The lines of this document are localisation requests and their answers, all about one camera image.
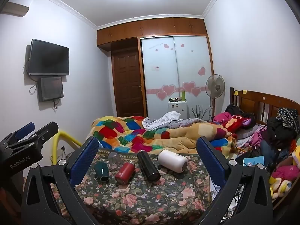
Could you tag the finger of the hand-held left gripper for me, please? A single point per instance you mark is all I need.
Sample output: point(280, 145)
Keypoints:
point(25, 129)
point(45, 130)

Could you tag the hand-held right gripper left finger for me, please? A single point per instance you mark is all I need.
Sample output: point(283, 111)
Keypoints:
point(83, 161)

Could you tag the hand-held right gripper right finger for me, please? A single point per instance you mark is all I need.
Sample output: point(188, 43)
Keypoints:
point(212, 163)

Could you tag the dark green cup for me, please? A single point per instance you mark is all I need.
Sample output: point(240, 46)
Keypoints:
point(102, 172)

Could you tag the clear glass cup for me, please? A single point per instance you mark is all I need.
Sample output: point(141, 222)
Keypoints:
point(114, 158)

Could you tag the white cup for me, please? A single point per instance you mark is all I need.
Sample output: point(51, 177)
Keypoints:
point(172, 160)

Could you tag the red cup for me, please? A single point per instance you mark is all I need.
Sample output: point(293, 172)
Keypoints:
point(125, 173)

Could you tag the black cup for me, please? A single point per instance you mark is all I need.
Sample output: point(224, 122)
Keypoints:
point(147, 165)

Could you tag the yellow pipe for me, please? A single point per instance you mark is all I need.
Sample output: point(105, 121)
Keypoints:
point(68, 137)

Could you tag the colourful patchwork blanket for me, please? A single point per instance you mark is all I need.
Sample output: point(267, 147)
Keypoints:
point(182, 137)

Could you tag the blue book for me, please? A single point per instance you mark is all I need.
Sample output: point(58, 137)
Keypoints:
point(254, 161)

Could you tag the pink cloth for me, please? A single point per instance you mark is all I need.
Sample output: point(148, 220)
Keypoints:
point(221, 117)

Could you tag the red plush toy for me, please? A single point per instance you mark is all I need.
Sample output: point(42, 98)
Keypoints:
point(235, 121)

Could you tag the black bag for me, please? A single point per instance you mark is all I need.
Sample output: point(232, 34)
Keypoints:
point(233, 109)

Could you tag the grey white crumpled cloth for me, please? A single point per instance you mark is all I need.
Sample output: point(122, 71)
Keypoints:
point(168, 119)

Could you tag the small white cabinet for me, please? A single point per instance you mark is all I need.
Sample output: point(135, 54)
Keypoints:
point(177, 109)

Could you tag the floral blanket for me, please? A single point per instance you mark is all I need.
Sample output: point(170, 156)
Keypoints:
point(140, 199)

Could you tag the yellow white plush toy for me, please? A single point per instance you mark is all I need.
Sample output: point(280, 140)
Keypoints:
point(280, 187)

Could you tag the green bottle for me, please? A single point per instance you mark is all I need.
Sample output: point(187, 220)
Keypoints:
point(183, 96)

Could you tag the black backpack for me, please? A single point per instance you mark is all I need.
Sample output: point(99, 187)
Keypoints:
point(277, 131)

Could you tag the pink plush toy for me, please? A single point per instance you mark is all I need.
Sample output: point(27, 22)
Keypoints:
point(284, 172)

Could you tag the standing electric fan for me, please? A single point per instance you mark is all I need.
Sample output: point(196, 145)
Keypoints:
point(215, 85)

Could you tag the black patterned scarf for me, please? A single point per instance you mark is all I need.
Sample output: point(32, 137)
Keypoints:
point(287, 118)

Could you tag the brown wooden door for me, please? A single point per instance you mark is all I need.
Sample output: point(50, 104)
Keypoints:
point(127, 82)

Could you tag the sliding wardrobe with heart stickers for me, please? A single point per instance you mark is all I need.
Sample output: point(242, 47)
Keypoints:
point(175, 70)

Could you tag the wooden overhead cabinet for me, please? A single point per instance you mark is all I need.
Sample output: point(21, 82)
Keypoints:
point(150, 29)

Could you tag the small black wall monitor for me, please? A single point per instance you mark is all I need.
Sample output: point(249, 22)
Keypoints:
point(51, 89)

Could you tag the wall-mounted black television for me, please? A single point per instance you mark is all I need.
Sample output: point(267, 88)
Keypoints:
point(49, 57)

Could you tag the wooden bed frame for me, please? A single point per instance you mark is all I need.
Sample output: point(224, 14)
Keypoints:
point(255, 103)

